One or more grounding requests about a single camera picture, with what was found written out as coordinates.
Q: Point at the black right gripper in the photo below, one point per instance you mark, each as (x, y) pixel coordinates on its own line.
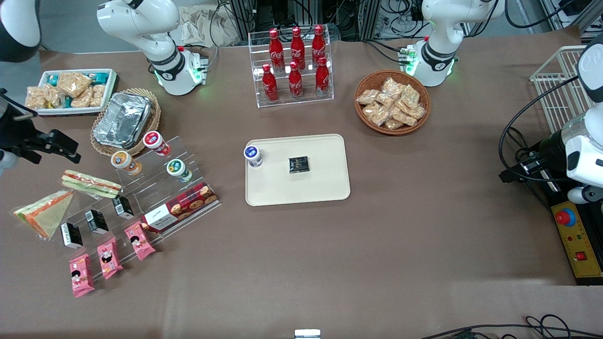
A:
(14, 133)

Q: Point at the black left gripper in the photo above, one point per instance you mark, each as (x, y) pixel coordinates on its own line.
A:
(550, 149)

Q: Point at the plastic-wrapped triangle sandwich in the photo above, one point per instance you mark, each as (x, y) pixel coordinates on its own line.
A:
(49, 214)
(89, 182)

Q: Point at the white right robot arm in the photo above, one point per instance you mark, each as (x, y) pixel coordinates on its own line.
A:
(141, 19)

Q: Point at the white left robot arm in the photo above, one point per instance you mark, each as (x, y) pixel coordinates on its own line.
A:
(438, 28)

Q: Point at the beige plastic tray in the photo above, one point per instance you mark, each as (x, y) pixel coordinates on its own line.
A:
(306, 193)

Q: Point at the black mounting plate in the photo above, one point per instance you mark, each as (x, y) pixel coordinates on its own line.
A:
(546, 193)

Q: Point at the white rectangular snack bin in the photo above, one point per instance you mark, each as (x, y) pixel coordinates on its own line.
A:
(75, 112)

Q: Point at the teal snack pack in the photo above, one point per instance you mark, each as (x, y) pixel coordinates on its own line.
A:
(100, 76)
(67, 102)
(52, 80)

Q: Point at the beige rice cracker pack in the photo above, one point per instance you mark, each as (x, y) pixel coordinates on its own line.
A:
(35, 97)
(73, 84)
(54, 97)
(82, 100)
(98, 94)

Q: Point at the orange lid yogurt cup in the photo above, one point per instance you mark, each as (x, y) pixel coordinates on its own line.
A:
(126, 162)

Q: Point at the silver foil container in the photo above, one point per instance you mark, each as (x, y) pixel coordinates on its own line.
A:
(122, 120)

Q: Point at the small black white box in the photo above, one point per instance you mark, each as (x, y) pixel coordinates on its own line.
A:
(96, 221)
(71, 235)
(123, 206)

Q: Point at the yellow emergency stop box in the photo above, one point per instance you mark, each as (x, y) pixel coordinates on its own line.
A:
(582, 240)

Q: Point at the red lid yogurt cup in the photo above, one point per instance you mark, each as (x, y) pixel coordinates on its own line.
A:
(156, 142)

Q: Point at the clear acrylic stepped display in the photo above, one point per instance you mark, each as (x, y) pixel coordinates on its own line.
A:
(150, 188)

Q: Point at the flat wicker basket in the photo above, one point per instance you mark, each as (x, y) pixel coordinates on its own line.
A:
(156, 115)

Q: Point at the round brown wicker bowl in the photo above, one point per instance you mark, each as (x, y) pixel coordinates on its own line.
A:
(414, 127)

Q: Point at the clear wrapped cracker pack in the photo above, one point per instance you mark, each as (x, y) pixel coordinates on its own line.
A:
(392, 86)
(393, 125)
(417, 112)
(366, 97)
(410, 95)
(377, 114)
(385, 100)
(403, 116)

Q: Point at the pink snack packet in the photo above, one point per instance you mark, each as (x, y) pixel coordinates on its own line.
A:
(81, 274)
(139, 240)
(109, 257)

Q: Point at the green lid yogurt cup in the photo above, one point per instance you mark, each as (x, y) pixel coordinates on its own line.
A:
(179, 170)

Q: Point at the red tartan cookie box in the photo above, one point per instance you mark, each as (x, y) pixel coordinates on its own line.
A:
(188, 202)

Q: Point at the crumpled beige paper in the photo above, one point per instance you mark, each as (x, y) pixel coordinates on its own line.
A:
(207, 26)

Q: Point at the blue lid yogurt cup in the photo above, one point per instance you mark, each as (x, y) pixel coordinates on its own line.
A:
(253, 156)

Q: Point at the red cola bottle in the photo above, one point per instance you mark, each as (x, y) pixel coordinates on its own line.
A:
(269, 84)
(297, 47)
(275, 49)
(295, 81)
(322, 76)
(318, 44)

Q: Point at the small black gold box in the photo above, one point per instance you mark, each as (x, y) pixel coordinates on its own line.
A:
(298, 165)

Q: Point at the clear acrylic bottle rack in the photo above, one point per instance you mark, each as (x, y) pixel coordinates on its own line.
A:
(306, 96)

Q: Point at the small white block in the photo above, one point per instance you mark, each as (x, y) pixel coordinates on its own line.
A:
(307, 334)

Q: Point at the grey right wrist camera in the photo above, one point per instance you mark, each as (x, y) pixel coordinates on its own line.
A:
(5, 162)

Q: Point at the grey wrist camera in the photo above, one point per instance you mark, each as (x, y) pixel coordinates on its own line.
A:
(580, 194)
(5, 162)

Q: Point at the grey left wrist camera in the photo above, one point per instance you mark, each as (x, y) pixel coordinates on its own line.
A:
(580, 194)

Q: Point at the aluminium frame rack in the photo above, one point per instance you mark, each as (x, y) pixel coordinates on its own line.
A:
(292, 12)

